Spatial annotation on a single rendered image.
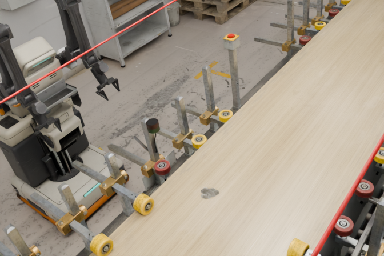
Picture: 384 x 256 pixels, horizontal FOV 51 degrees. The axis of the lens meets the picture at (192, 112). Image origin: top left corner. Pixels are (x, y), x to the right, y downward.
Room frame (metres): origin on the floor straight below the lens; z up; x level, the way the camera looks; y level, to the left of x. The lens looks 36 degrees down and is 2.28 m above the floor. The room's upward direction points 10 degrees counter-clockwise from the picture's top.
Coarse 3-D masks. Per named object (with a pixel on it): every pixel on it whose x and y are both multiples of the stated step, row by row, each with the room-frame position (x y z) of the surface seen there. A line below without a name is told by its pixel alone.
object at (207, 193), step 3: (204, 189) 1.26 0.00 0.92; (207, 189) 1.26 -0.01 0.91; (210, 189) 1.26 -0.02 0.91; (213, 189) 1.26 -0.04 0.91; (201, 192) 1.26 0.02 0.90; (204, 192) 1.25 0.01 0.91; (207, 192) 1.24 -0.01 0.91; (210, 192) 1.23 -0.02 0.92; (213, 192) 1.23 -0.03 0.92; (216, 192) 1.24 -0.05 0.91; (201, 195) 1.23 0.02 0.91; (204, 195) 1.22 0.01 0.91; (207, 195) 1.22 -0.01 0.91; (210, 195) 1.22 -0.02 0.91; (213, 195) 1.22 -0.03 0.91
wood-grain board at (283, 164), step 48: (336, 48) 2.32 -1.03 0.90; (288, 96) 1.88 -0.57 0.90; (336, 96) 1.80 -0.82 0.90; (240, 144) 1.54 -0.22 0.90; (288, 144) 1.48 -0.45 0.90; (336, 144) 1.42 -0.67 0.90; (192, 192) 1.27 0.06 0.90; (240, 192) 1.22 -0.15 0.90; (288, 192) 1.17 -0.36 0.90; (336, 192) 1.13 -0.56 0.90; (144, 240) 1.05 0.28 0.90; (192, 240) 1.01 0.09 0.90; (240, 240) 0.97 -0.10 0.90; (288, 240) 0.94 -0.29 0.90
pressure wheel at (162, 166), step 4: (160, 160) 1.51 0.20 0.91; (164, 160) 1.51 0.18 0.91; (156, 164) 1.49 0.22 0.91; (160, 164) 1.49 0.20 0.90; (164, 164) 1.48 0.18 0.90; (168, 164) 1.47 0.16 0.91; (156, 168) 1.46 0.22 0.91; (160, 168) 1.46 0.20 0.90; (164, 168) 1.45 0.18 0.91; (168, 168) 1.45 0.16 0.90; (156, 172) 1.45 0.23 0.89; (160, 172) 1.44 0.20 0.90; (164, 172) 1.44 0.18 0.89; (168, 172) 1.44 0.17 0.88
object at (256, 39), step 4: (256, 36) 2.82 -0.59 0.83; (256, 40) 2.79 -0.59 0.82; (260, 40) 2.76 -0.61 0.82; (264, 40) 2.74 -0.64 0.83; (268, 40) 2.72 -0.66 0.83; (272, 40) 2.71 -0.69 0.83; (272, 44) 2.69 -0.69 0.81; (276, 44) 2.67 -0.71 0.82; (280, 44) 2.64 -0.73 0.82; (292, 44) 2.60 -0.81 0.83; (292, 48) 2.58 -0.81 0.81; (296, 48) 2.55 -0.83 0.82; (300, 48) 2.53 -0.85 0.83
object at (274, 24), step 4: (272, 24) 2.97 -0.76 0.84; (276, 24) 2.94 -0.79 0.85; (280, 24) 2.92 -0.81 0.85; (284, 24) 2.91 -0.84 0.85; (284, 28) 2.89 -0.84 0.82; (296, 28) 2.82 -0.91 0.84; (308, 28) 2.77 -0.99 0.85; (308, 32) 2.75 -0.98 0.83; (312, 32) 2.73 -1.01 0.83; (316, 32) 2.71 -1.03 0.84
